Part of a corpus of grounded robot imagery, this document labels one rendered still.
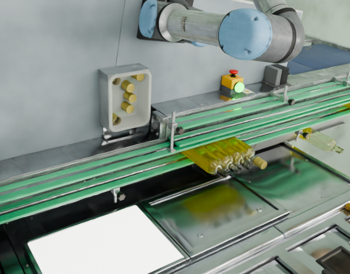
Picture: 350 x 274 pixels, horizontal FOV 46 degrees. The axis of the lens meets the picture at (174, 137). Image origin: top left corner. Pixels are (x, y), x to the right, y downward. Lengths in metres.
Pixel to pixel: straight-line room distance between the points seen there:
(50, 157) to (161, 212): 0.44
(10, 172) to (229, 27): 0.85
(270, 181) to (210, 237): 0.52
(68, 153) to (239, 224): 0.67
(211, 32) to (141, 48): 0.53
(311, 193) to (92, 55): 1.05
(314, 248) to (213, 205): 0.39
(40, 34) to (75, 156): 0.43
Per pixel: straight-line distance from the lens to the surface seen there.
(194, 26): 1.16
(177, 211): 1.53
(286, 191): 1.80
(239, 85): 1.82
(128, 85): 1.52
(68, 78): 1.48
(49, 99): 1.49
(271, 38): 0.99
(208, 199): 1.61
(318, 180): 1.93
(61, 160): 1.48
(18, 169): 1.46
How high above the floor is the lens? 2.06
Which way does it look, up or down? 46 degrees down
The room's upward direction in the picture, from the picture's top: 126 degrees clockwise
